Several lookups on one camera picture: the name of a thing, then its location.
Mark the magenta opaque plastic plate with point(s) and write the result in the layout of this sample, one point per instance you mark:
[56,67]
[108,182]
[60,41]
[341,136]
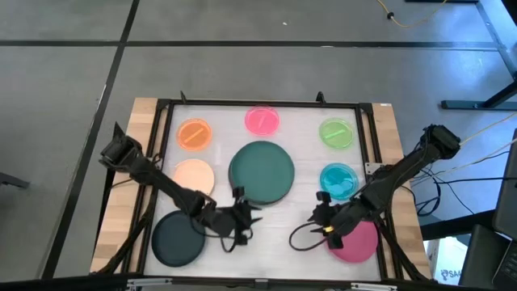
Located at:
[359,244]

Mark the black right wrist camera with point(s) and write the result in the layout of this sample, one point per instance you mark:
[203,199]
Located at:
[324,197]

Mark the white cardboard box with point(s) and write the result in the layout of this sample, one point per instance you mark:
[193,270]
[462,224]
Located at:
[446,260]

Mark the black aluminium table frame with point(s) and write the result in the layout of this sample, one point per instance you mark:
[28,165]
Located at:
[262,103]

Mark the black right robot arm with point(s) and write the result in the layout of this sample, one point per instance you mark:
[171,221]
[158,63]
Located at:
[387,182]

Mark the cyan translucent plastic plate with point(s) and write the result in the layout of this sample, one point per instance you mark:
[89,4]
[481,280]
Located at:
[338,180]

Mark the black frame clamp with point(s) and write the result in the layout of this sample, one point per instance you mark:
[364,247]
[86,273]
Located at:
[320,97]
[183,97]

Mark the black computer case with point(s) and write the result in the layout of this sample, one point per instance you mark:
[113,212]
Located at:
[497,242]

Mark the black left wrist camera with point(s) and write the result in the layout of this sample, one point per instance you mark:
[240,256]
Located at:
[238,192]

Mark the black metal table stand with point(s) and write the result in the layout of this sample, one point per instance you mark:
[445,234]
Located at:
[501,48]

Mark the peach opaque plastic plate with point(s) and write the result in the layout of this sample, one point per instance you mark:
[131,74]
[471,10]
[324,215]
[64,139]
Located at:
[196,174]

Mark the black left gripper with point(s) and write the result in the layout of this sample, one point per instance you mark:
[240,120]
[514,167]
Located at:
[226,220]

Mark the orange translucent plastic plate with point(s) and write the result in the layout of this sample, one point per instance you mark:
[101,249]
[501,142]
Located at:
[194,134]

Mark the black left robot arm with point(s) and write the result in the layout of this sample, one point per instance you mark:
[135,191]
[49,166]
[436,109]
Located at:
[161,178]

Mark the green translucent plastic plate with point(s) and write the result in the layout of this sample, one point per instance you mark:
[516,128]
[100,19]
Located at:
[336,133]

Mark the large dark green plate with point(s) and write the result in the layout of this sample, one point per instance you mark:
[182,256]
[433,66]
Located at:
[261,172]

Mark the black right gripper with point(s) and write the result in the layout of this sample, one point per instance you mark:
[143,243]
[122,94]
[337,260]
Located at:
[341,220]

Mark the dark navy plastic plate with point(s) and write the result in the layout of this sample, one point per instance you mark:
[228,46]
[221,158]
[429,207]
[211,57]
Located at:
[175,242]

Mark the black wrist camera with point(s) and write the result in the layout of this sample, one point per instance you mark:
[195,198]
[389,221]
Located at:
[238,192]
[324,197]

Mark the black chair base leg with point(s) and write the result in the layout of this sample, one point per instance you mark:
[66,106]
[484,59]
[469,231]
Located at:
[12,180]

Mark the silver metal corner bracket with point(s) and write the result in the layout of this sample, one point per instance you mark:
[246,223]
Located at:
[372,168]

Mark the pink translucent plastic plate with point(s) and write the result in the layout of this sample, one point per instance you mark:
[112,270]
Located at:
[262,120]

